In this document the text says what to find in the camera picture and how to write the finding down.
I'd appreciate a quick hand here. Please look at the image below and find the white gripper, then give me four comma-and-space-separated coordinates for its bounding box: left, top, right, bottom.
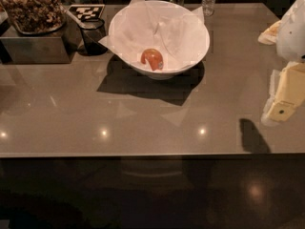
258, 0, 305, 126

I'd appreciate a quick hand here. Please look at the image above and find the red orange apple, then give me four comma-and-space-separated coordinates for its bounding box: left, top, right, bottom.
140, 49, 163, 71

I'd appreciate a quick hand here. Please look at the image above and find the white bowl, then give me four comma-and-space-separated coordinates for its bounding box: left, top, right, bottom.
108, 0, 211, 81

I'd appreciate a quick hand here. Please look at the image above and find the white paper liner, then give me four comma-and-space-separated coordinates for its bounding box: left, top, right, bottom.
98, 0, 210, 72

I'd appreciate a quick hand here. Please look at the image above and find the black white marker card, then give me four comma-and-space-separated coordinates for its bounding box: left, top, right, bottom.
69, 4, 105, 21

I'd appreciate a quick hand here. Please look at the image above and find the dark metal box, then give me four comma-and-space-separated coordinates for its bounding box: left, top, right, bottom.
0, 19, 82, 64

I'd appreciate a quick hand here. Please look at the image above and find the jar of snack mix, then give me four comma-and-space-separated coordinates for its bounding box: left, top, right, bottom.
0, 0, 66, 35

